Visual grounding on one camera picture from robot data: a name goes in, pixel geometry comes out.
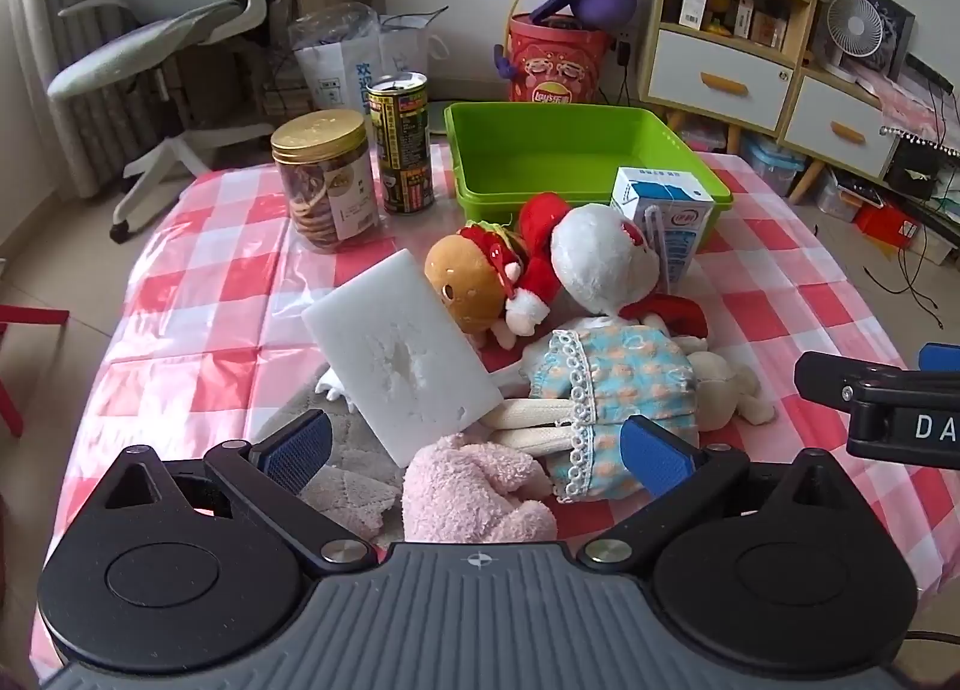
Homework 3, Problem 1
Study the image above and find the white foam block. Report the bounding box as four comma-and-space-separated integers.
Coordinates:
301, 249, 505, 467

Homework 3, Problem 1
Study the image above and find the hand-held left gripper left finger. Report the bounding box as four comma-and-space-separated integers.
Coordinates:
101, 411, 380, 575

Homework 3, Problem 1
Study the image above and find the green plastic bin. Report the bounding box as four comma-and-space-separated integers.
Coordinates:
444, 102, 734, 241

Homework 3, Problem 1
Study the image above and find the clear plastic bag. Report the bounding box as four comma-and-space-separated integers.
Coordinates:
289, 2, 383, 117

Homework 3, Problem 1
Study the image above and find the pink plush toy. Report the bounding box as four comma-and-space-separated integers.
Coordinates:
401, 433, 560, 545

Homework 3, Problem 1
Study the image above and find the tall drink can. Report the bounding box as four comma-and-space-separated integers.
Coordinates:
366, 72, 432, 216

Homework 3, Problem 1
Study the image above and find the grey fluffy cloth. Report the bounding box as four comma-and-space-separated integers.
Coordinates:
300, 405, 407, 542

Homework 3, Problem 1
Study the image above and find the white radiator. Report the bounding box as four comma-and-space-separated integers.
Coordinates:
0, 0, 136, 196

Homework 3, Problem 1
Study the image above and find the cookie jar with gold lid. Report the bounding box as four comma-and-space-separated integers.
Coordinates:
271, 111, 376, 254

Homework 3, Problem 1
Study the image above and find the white office chair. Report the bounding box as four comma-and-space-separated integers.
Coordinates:
46, 0, 275, 245

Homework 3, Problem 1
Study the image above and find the red stool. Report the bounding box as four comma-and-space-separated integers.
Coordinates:
0, 304, 70, 440

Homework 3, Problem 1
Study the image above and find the clear storage box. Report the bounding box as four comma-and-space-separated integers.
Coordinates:
742, 135, 807, 196
814, 169, 886, 223

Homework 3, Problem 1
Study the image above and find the red snack bucket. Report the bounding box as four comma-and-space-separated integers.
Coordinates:
495, 13, 612, 106

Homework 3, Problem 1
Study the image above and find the hamburger plush toy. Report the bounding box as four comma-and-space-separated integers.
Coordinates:
424, 221, 526, 350

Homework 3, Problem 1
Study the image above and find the dark picture frame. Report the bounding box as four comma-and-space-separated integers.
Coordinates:
855, 0, 916, 80

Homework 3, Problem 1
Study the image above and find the wooden shelf cabinet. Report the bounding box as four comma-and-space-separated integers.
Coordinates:
637, 0, 826, 136

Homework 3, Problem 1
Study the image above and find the rabbit doll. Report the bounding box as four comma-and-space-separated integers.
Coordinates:
480, 315, 777, 503

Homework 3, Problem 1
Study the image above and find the red checked tablecloth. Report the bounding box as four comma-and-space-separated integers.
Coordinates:
30, 150, 960, 668

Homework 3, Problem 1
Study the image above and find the pink lace cloth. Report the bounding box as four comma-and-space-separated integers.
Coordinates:
881, 71, 960, 155

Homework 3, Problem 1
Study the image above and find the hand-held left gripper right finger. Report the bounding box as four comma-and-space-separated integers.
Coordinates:
577, 414, 853, 575

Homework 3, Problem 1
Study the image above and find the white desk fan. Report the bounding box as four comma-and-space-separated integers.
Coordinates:
825, 0, 891, 83

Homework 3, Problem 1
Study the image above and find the small white soft toy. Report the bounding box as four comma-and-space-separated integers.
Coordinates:
315, 366, 355, 412

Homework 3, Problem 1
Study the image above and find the blue and white milk carton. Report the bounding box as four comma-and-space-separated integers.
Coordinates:
609, 166, 715, 286

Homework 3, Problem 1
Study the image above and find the low wooden drawer cabinet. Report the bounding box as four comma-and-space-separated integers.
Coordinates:
780, 64, 901, 205

